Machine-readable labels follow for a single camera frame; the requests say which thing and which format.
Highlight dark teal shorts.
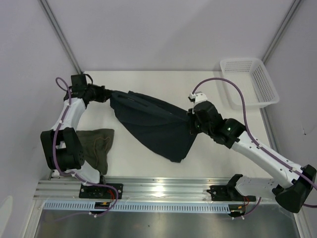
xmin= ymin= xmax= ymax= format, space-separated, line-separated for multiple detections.
xmin=110 ymin=91 xmax=197 ymax=163

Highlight olive green shorts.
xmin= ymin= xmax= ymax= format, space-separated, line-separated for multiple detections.
xmin=77 ymin=128 xmax=114 ymax=175

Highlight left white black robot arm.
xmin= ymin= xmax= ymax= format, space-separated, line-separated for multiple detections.
xmin=40 ymin=74 xmax=114 ymax=198

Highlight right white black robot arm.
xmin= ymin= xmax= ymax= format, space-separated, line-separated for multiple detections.
xmin=188 ymin=100 xmax=317 ymax=213

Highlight white perforated plastic basket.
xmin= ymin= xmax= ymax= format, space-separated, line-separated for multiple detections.
xmin=220 ymin=58 xmax=280 ymax=110

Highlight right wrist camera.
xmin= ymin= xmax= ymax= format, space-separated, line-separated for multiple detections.
xmin=187 ymin=91 xmax=208 ymax=116

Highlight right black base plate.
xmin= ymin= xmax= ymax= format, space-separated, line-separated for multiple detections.
xmin=206 ymin=185 xmax=256 ymax=202

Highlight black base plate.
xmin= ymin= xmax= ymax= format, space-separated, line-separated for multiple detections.
xmin=79 ymin=183 xmax=123 ymax=199
xmin=206 ymin=185 xmax=256 ymax=202

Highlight left aluminium frame post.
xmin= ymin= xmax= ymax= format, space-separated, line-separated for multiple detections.
xmin=38 ymin=0 xmax=83 ymax=74

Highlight aluminium frame post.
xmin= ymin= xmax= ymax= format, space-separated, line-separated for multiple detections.
xmin=38 ymin=0 xmax=83 ymax=74
xmin=262 ymin=0 xmax=305 ymax=65

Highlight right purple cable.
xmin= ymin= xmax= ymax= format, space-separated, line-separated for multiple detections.
xmin=192 ymin=78 xmax=317 ymax=220

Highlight aluminium mounting rail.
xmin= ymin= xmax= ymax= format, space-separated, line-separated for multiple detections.
xmin=33 ymin=177 xmax=229 ymax=203

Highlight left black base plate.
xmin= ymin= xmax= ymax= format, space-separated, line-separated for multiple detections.
xmin=79 ymin=183 xmax=123 ymax=199

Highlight slotted grey cable duct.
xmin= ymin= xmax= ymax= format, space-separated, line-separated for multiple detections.
xmin=44 ymin=200 xmax=230 ymax=214

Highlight right aluminium frame post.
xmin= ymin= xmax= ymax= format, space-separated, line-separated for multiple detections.
xmin=262 ymin=0 xmax=305 ymax=65

